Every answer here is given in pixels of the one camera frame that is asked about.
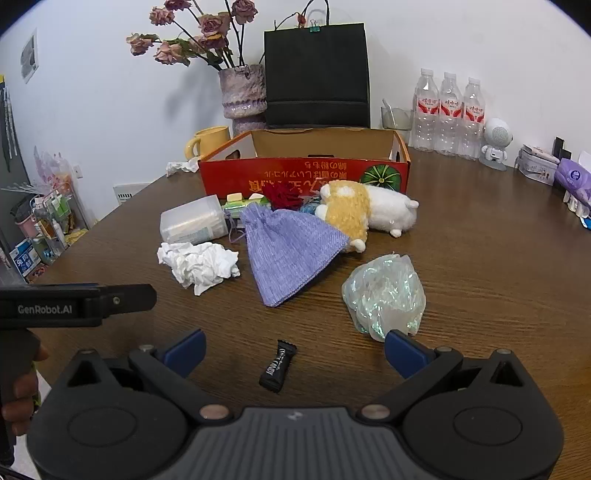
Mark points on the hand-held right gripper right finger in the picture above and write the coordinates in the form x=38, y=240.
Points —
x=407, y=353

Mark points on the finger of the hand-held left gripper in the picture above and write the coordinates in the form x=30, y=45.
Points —
x=131, y=297

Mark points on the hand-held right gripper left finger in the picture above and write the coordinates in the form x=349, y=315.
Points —
x=184, y=353

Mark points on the iridescent plastic wrap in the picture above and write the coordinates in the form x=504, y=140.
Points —
x=385, y=295

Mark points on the white tissue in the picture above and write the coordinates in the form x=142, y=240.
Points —
x=198, y=265

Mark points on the black candy packet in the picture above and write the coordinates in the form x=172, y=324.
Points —
x=275, y=367

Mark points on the clear cotton swab container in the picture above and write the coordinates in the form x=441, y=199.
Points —
x=191, y=221

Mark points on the purple fabric pouch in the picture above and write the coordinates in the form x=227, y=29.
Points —
x=286, y=258

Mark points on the green tissue pack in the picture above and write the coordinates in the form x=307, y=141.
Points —
x=244, y=205

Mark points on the yellow white plush toy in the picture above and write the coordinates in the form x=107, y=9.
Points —
x=364, y=205

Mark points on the orange cardboard box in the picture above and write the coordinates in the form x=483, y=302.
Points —
x=286, y=173

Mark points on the person's left hand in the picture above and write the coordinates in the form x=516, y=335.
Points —
x=23, y=387

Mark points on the storage cart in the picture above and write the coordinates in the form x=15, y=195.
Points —
x=41, y=230

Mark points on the small crumpled tissue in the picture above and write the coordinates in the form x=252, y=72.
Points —
x=182, y=167

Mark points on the dark cabinet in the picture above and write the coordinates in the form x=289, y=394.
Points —
x=9, y=138

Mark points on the blue painted packet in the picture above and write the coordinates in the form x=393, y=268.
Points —
x=310, y=207

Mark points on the yellow mug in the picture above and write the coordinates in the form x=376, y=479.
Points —
x=214, y=141

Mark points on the red rose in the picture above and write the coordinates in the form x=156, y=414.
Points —
x=284, y=196

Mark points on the small white bottles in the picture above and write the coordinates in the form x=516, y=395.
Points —
x=577, y=203

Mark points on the printed tissue packets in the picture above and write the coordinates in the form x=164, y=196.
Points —
x=535, y=166

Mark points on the white robot toy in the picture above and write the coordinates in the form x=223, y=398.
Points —
x=497, y=138

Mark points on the glass cup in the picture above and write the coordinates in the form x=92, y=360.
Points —
x=399, y=120

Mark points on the purple ceramic vase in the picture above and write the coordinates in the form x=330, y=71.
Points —
x=242, y=92

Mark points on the purple tissue pack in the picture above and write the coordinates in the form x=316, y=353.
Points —
x=575, y=180

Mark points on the spoon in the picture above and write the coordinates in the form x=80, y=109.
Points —
x=389, y=110

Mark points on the small black box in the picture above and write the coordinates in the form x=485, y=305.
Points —
x=562, y=147

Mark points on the dried pink flowers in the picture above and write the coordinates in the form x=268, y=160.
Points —
x=207, y=32

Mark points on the black paper bag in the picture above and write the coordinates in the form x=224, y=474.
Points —
x=316, y=78

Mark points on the white wall vent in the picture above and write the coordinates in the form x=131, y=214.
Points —
x=131, y=191

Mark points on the wall socket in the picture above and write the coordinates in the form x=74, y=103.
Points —
x=78, y=170

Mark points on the wall poster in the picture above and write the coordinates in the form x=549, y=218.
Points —
x=29, y=55

